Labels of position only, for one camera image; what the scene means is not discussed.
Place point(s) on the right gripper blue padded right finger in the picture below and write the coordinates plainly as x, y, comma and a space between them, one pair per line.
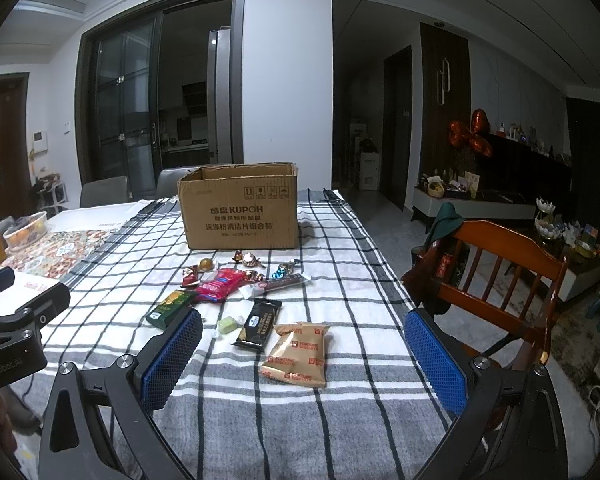
506, 423

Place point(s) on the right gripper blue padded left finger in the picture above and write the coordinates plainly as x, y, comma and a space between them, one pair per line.
75, 442

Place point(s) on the green snack packet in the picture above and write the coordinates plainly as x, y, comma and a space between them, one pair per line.
162, 315

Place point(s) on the green candy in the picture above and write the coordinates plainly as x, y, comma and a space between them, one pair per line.
227, 325

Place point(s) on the small dark red packet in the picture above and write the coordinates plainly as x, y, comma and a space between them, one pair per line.
190, 277

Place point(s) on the black cheese cracker packet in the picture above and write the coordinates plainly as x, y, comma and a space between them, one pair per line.
259, 324

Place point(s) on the pink red snack packet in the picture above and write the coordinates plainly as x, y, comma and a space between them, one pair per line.
225, 282

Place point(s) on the amber jelly cup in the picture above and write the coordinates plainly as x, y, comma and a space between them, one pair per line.
206, 265

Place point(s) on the long brown white snack bar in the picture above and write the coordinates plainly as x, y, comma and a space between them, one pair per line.
259, 289

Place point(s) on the tan snack packet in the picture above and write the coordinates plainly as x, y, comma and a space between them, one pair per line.
299, 356

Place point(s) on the purple gold candy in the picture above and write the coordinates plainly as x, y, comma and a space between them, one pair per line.
254, 276

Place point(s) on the red gold candy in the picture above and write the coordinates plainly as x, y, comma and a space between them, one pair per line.
247, 259

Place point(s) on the blue gold candy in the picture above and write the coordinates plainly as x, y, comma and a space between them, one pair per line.
285, 269

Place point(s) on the floral patterned mat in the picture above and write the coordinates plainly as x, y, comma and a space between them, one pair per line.
53, 255

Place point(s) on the clear plastic food container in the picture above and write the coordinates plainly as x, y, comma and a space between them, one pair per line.
26, 231

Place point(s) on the grey dining chair left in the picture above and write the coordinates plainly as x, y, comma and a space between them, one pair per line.
110, 191

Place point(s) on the grey dining chair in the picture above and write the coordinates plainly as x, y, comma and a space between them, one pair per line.
110, 191
167, 184

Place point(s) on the red wooden chair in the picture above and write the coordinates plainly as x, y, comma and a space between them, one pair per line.
498, 275

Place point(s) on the grey dining chair right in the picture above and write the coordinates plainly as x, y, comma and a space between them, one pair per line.
167, 184

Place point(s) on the checkered grey white tablecloth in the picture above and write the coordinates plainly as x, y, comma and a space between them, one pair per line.
376, 418

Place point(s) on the green cloth on chair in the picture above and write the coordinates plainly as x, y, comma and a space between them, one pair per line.
447, 222

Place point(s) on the glass sliding door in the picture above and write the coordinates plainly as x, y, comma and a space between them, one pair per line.
116, 103

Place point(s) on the white low cabinet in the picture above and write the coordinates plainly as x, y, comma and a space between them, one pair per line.
424, 208

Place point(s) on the brown cardboard box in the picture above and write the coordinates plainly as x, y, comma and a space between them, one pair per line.
240, 206

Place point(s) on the red foil balloon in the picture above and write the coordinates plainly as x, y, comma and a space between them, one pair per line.
474, 134

